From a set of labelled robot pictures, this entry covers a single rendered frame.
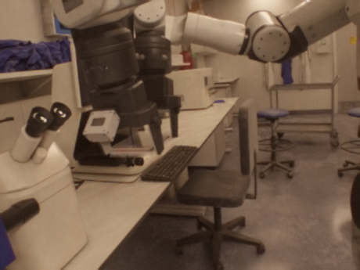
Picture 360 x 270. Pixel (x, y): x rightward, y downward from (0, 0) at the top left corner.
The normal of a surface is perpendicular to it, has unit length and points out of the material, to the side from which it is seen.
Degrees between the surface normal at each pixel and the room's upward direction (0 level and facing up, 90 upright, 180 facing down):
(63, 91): 90
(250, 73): 90
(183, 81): 90
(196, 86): 90
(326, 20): 117
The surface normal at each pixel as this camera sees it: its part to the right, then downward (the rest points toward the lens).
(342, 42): -0.30, 0.25
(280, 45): -0.07, 0.66
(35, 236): 0.57, 0.14
